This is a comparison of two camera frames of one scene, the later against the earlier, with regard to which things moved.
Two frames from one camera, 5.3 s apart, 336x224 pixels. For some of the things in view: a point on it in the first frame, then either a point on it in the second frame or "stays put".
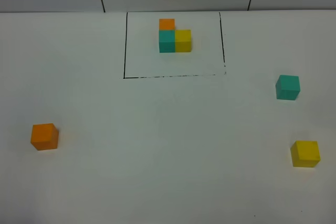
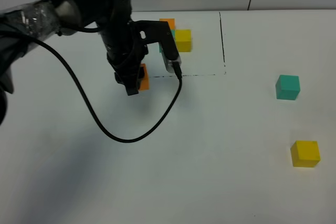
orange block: (44, 136) → (144, 83)
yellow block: (305, 153) stays put
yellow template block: (183, 40) stays put
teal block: (287, 87) stays put
